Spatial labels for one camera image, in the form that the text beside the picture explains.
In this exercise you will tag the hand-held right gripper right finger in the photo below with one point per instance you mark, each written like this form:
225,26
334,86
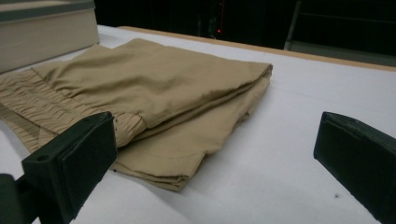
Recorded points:
358,158

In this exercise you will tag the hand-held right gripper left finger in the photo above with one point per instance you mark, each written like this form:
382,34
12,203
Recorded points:
77,161

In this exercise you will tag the khaki pants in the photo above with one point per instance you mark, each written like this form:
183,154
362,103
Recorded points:
162,84

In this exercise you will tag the beige storage bin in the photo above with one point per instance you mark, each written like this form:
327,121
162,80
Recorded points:
46,37

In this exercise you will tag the white board table cover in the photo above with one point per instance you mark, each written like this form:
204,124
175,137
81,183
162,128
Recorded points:
295,109

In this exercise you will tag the desk with white legs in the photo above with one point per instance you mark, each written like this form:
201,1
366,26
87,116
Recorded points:
327,51

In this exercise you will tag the wooden table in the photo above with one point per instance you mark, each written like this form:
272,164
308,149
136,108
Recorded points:
311,57

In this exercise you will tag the dark device with red light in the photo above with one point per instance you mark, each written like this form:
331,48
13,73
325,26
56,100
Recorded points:
219,31

